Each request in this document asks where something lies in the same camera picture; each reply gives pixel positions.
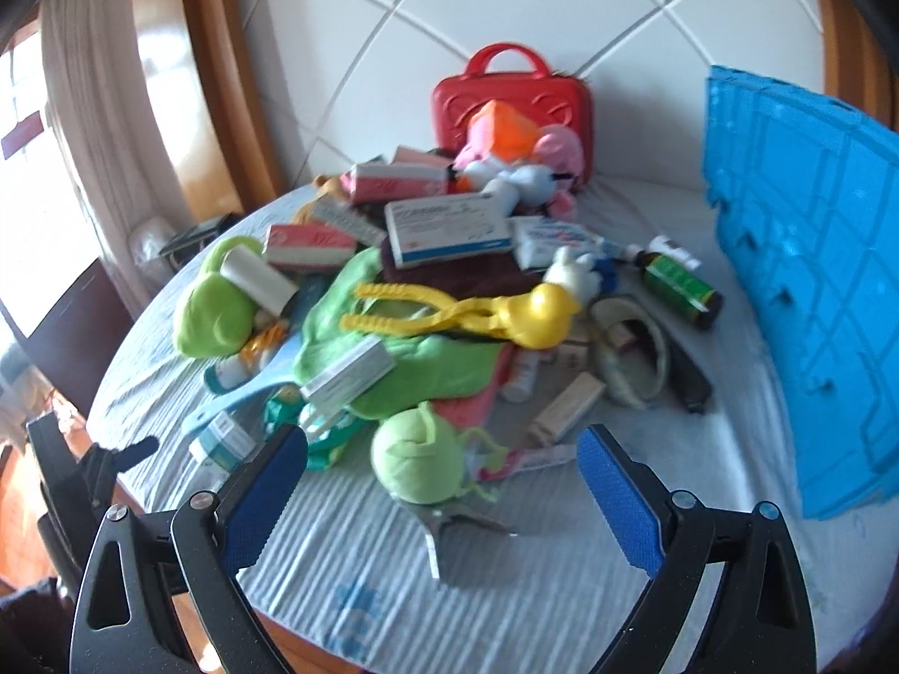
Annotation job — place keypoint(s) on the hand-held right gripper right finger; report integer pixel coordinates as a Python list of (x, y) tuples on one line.
[(618, 498)]

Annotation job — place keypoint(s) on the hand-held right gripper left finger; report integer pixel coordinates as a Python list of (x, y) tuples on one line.
[(267, 491)]

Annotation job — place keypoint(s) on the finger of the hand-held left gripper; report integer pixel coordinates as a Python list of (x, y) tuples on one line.
[(116, 460), (49, 449)]

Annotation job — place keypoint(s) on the green ball plush toy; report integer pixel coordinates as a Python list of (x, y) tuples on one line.
[(414, 456)]

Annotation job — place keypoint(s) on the blue plastic storage crate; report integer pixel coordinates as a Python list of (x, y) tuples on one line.
[(808, 260)]

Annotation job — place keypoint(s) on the round wooden desktop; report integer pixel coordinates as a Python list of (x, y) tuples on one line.
[(309, 649)]

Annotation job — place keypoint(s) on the small white teal bottle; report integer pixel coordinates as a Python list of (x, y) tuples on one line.
[(221, 442), (226, 373)]

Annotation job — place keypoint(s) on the pink toothpaste tube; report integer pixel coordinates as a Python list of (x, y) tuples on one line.
[(537, 460)]

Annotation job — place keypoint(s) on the light blue plastic brush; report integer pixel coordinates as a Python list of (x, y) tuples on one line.
[(239, 397)]

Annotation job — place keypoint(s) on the dark wooden furniture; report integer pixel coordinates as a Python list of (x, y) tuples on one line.
[(70, 337)]

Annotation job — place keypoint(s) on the black oblong case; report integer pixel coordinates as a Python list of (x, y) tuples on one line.
[(692, 379)]

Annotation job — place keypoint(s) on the orange tube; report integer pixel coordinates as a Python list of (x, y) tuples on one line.
[(263, 345)]

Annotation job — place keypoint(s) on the silver metal clip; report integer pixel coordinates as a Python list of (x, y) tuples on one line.
[(435, 526)]

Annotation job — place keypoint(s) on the pink cloth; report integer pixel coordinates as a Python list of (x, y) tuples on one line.
[(467, 407)]

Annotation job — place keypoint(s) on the green frog plush toy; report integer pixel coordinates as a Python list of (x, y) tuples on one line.
[(211, 309)]

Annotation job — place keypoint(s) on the yellow duck snowball clamp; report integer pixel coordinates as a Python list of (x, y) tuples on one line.
[(534, 319)]

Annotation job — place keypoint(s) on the green plush cloth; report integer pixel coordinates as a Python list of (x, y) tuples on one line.
[(435, 372)]

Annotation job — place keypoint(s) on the white plastic bag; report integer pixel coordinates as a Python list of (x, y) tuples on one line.
[(151, 242)]

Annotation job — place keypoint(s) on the dark green glass bottle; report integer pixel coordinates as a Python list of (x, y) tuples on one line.
[(678, 284)]

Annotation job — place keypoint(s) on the white glove plush toy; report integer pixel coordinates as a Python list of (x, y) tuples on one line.
[(579, 274)]

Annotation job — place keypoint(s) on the small white bottle black label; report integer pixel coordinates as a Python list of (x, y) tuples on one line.
[(671, 249)]

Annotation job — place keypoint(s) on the white tissue pack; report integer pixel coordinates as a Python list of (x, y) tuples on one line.
[(555, 239)]

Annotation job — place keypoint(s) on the beige curtain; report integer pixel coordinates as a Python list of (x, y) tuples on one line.
[(91, 154)]

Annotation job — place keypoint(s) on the pile of medicine boxes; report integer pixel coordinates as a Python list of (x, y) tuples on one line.
[(449, 225)]

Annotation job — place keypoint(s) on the white and blue plush toy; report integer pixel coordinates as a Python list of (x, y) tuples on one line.
[(527, 179)]

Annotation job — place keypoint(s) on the pink plush toy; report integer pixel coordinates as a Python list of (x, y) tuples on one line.
[(562, 147)]

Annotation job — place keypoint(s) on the orange plush toy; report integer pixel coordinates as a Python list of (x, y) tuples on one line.
[(506, 128)]

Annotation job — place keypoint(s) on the red toy suitcase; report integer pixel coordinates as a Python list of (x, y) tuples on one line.
[(463, 105)]

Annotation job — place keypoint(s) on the wooden wall frame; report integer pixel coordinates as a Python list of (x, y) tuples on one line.
[(211, 84)]

